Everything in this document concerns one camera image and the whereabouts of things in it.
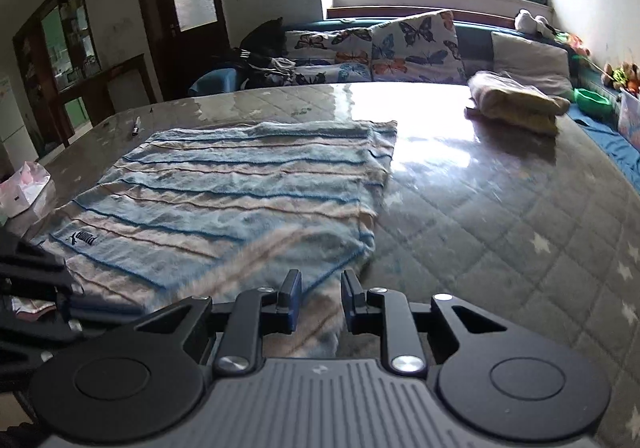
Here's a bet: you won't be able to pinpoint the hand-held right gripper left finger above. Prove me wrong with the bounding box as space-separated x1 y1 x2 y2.
134 269 304 377

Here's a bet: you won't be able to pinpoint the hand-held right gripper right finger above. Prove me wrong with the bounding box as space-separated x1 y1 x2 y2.
340 270 509 375

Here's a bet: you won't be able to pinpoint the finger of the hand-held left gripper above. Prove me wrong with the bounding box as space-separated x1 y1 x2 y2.
0 227 85 303
0 294 147 365

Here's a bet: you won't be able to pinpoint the blue striped towel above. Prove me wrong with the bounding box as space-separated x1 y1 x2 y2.
10 120 399 359

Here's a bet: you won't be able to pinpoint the pink white plastic bag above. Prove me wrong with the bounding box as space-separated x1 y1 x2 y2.
0 162 52 219

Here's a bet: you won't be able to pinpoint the dark wooden side table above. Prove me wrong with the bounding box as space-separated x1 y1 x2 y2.
80 54 158 116

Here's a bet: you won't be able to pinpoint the dark wooden glass cabinet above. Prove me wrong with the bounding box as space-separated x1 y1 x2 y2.
12 0 103 151

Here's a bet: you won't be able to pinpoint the blue stool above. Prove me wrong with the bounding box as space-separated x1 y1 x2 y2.
188 68 239 97

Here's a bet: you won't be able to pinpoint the black white patterned cloth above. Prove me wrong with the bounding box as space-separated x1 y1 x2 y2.
243 55 297 84

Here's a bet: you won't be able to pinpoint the butterfly print cushion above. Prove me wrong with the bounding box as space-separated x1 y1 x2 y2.
283 28 374 84
369 10 467 84

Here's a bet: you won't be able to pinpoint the folded yellow cloth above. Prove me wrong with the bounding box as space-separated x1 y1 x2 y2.
464 70 572 137

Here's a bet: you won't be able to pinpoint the black bag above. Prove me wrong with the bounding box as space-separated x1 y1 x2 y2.
231 18 286 68

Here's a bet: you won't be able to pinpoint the dark wooden door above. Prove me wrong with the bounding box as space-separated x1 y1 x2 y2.
129 0 232 101

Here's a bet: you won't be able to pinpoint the plain grey pillow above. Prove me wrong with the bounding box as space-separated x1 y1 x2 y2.
491 31 574 96

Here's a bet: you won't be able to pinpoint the blue blanket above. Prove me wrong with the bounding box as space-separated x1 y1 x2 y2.
569 106 640 186

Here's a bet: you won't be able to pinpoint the green plastic basin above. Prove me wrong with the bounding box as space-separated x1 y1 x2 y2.
573 88 614 117

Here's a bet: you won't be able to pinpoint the clear plastic storage box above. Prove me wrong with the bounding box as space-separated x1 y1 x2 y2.
617 90 640 151

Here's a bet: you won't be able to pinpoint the white plush toy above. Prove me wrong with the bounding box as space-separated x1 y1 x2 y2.
515 8 557 37

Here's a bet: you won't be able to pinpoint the orange green toy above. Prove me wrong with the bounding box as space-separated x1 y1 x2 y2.
554 32 592 59

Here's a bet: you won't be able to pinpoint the colourful plush toys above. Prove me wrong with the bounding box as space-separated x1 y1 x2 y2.
601 62 640 95

